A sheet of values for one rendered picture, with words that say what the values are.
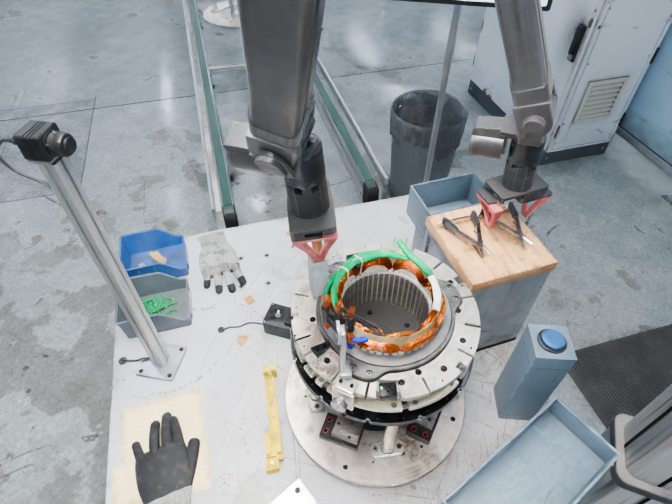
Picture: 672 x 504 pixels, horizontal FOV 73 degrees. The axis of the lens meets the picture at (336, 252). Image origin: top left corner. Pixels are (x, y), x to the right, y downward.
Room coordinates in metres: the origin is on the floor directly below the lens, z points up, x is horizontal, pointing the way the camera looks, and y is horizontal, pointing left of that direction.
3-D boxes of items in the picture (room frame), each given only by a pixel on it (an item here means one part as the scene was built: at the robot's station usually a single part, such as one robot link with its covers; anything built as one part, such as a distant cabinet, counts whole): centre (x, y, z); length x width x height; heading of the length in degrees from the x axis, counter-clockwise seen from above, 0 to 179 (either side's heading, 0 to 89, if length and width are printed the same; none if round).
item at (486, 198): (0.69, -0.32, 1.13); 0.07 x 0.07 x 0.09; 18
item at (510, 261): (0.66, -0.32, 1.05); 0.20 x 0.19 x 0.02; 18
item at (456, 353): (0.46, -0.08, 1.09); 0.32 x 0.32 x 0.01
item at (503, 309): (0.66, -0.32, 0.91); 0.19 x 0.19 x 0.26; 18
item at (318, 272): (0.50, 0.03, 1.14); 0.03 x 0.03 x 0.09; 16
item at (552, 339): (0.44, -0.38, 1.04); 0.04 x 0.04 x 0.01
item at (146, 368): (0.54, 0.40, 0.78); 0.09 x 0.09 x 0.01; 81
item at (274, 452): (0.40, 0.14, 0.80); 0.22 x 0.04 x 0.03; 9
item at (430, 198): (0.81, -0.27, 0.92); 0.17 x 0.11 x 0.28; 108
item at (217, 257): (0.85, 0.32, 0.79); 0.24 x 0.12 x 0.02; 16
